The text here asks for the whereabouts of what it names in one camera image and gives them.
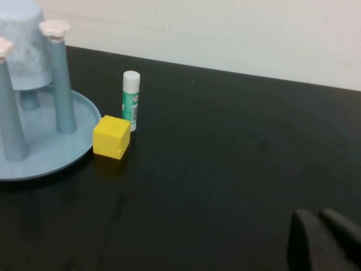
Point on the light blue cup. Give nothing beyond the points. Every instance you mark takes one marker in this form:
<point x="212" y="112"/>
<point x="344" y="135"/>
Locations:
<point x="22" y="50"/>

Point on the blue cup stand white caps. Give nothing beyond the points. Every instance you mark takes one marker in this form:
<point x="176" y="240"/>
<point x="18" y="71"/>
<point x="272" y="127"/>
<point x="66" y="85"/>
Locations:
<point x="79" y="141"/>

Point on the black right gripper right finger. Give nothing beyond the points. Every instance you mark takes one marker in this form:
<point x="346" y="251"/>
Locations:
<point x="347" y="231"/>

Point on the yellow foam cube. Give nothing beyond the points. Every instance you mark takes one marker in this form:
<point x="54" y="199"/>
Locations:
<point x="110" y="138"/>

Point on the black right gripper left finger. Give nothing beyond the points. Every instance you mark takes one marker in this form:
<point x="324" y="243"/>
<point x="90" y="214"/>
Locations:
<point x="310" y="248"/>

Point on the green white glue stick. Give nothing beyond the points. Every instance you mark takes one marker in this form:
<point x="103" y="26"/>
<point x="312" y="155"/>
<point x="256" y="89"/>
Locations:
<point x="130" y="104"/>

